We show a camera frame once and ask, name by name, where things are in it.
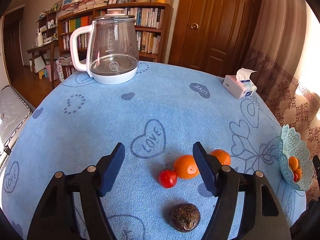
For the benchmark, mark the wooden bookshelf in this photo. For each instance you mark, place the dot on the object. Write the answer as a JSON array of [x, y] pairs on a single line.
[[139, 30]]

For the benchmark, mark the brown wooden door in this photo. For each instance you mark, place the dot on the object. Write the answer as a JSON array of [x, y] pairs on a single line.
[[222, 40]]

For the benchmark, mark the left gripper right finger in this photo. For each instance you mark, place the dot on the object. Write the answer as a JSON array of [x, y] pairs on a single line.
[[262, 216]]

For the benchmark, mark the wooden side desk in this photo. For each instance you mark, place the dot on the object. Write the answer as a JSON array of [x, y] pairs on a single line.
[[42, 57]]

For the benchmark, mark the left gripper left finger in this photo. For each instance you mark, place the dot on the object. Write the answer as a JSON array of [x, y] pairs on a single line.
[[55, 216]]

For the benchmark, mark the blue patterned tablecloth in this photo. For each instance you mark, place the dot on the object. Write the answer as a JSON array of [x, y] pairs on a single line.
[[158, 116]]

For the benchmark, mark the brass door knob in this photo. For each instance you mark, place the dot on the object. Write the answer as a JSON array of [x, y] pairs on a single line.
[[194, 26]]

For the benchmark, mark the smooth orange kumquat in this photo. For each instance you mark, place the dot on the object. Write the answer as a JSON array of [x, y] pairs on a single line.
[[185, 167]]

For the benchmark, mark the tissue pack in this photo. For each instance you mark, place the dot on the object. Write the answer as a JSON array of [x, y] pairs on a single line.
[[240, 85]]

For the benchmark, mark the red cherry tomato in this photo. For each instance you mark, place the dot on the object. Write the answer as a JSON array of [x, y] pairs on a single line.
[[295, 178], [167, 178]]

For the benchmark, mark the light blue lattice basket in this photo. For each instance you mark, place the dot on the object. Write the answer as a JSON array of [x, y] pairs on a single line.
[[291, 144]]

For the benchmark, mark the glass electric kettle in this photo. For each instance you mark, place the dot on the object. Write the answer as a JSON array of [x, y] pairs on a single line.
[[112, 50]]

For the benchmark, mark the mandarin orange with stem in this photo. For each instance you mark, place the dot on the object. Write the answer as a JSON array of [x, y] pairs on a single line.
[[299, 172]]

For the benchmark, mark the patterned beige curtain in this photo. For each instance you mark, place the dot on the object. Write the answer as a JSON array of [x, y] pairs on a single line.
[[284, 57]]

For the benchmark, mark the grey cushioned chair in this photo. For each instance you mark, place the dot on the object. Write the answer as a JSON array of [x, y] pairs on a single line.
[[15, 111]]

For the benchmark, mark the small dark water chestnut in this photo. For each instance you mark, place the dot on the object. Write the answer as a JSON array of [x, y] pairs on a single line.
[[185, 217]]

